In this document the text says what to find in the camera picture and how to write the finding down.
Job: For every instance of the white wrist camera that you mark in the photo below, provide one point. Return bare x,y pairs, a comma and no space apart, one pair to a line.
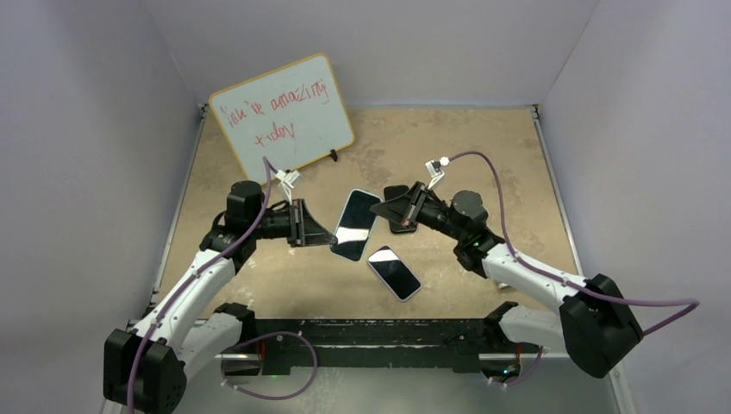
287,181
436,171

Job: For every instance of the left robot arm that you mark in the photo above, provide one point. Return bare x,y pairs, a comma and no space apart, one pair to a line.
146,367

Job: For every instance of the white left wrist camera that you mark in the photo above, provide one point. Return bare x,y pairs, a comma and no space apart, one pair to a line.
287,181

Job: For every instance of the white board with yellow frame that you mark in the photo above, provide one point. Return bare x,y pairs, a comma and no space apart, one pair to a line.
292,116

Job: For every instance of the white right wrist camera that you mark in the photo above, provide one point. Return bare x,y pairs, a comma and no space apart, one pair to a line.
436,171

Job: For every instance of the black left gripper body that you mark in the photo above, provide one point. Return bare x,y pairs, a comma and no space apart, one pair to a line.
283,224

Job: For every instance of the black phone case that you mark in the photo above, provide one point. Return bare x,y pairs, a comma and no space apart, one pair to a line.
394,191

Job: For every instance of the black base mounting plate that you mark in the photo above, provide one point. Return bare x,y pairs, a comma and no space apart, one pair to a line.
462,345

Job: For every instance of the light blue phone case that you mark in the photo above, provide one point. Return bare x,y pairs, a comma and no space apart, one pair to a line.
355,225

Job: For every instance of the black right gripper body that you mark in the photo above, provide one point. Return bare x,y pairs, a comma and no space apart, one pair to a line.
428,211

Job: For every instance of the lavender phone case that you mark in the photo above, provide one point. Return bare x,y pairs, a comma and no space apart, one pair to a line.
394,273

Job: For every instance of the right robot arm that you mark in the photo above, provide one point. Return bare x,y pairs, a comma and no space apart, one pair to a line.
589,319

